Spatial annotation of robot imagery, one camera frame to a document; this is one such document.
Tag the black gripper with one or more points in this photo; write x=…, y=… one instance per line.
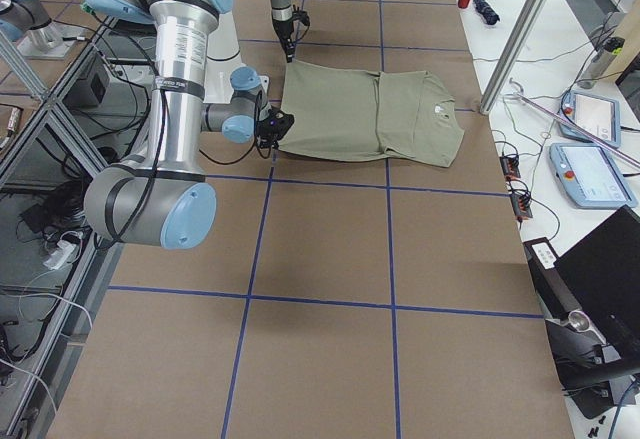
x=283, y=28
x=265, y=133

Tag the olive green long-sleeve shirt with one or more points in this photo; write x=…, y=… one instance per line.
x=358, y=116

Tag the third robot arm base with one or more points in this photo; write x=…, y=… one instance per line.
x=39, y=37

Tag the dark blue folded umbrella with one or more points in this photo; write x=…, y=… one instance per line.
x=486, y=12

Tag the white power strip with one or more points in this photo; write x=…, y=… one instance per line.
x=62, y=254

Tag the orange black connector board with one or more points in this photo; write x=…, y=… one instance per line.
x=510, y=167

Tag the upper blue teach pendant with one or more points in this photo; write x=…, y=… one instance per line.
x=597, y=115

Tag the blue teach pendant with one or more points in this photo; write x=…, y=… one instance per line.
x=597, y=115
x=589, y=177

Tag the lower blue teach pendant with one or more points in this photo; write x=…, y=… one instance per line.
x=589, y=177

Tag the black monitor on stand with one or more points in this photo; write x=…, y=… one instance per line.
x=592, y=295

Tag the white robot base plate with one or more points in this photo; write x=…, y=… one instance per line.
x=223, y=58

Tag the grey aluminium post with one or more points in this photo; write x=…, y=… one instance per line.
x=520, y=32

